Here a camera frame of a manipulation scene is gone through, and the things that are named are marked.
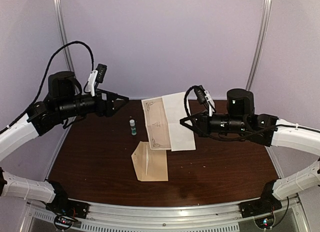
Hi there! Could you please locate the small green glue stick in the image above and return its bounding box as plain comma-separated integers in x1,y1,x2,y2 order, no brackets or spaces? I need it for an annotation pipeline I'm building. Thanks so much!
129,119,137,136

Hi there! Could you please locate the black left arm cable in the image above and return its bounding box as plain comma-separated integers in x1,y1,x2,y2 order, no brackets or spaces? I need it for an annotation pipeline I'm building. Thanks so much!
0,41,96,133

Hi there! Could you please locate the aluminium frame post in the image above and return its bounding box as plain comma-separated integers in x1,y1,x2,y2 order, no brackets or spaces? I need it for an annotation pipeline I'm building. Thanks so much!
53,0,74,71
246,0,272,90

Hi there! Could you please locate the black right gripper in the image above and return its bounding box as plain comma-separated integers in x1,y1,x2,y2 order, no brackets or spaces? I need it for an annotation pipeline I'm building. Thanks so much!
179,110,247,139

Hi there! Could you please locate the left round circuit board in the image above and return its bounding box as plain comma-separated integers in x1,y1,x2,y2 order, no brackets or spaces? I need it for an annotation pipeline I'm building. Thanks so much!
53,215,74,230

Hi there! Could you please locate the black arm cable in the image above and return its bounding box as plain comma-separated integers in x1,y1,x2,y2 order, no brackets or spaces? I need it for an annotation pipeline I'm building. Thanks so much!
0,41,96,133
183,85,278,142

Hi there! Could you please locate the round circuit board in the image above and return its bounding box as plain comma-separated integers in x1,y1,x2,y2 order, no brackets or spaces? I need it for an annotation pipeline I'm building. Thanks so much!
53,215,74,230
254,215,275,230

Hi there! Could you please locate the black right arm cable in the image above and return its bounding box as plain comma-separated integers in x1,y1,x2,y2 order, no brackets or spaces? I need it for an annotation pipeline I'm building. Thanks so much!
183,85,278,142

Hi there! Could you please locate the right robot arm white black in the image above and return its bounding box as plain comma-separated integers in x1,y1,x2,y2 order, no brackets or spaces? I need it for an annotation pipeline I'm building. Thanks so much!
180,85,320,156

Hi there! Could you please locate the right round circuit board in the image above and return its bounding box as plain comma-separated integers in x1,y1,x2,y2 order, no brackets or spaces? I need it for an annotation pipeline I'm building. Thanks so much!
254,215,275,230

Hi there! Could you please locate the front aluminium slotted rail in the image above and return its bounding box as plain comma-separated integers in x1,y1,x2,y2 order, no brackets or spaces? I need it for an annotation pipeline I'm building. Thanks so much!
24,197,308,232

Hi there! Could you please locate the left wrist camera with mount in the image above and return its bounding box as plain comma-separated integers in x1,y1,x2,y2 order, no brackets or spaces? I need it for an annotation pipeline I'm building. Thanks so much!
83,63,108,97

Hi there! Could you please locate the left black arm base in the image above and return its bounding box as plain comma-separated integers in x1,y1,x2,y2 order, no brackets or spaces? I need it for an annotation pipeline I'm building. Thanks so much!
45,181,89,219

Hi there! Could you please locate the brown kraft envelope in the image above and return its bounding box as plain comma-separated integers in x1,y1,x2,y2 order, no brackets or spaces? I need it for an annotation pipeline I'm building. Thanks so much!
131,141,169,182

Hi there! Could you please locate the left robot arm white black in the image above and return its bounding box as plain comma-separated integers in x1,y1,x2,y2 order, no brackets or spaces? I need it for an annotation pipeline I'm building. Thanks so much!
0,71,129,214

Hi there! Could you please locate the left aluminium frame post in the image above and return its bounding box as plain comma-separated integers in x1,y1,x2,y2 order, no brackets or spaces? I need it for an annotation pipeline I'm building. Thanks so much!
53,0,74,71

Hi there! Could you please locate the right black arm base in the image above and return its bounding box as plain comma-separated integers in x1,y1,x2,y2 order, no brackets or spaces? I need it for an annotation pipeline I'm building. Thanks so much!
239,180,282,219

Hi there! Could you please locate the right aluminium frame post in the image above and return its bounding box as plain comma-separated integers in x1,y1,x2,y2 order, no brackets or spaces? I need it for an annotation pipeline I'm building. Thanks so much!
246,0,272,90

